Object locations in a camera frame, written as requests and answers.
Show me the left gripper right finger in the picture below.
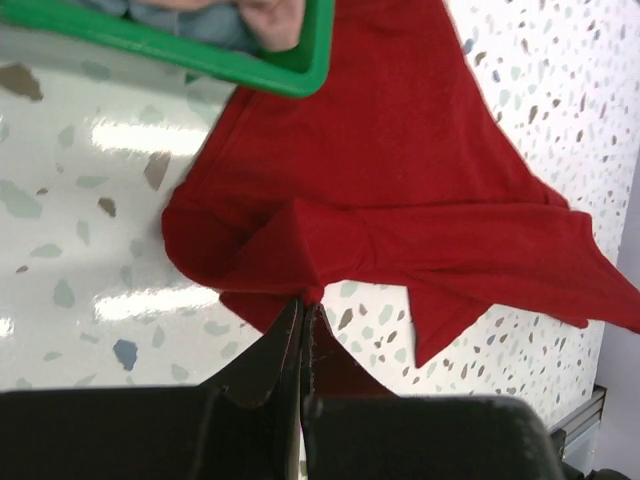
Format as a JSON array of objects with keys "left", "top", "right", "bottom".
[{"left": 302, "top": 305, "right": 397, "bottom": 479}]

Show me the light blue t shirt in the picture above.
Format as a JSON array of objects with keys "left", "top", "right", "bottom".
[{"left": 72, "top": 0, "right": 259, "bottom": 54}]

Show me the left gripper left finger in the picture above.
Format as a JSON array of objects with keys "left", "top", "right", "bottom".
[{"left": 197, "top": 300, "right": 304, "bottom": 479}]

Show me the green plastic bin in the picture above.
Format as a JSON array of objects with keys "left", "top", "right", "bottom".
[{"left": 1, "top": 1, "right": 335, "bottom": 98}]

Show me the pink t shirt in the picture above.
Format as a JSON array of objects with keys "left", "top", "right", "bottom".
[{"left": 238, "top": 0, "right": 306, "bottom": 52}]

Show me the red t shirt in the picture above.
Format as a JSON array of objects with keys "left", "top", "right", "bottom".
[{"left": 161, "top": 1, "right": 639, "bottom": 365}]

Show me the aluminium frame rail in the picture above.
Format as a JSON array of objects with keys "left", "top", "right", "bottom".
[{"left": 550, "top": 385, "right": 607, "bottom": 470}]

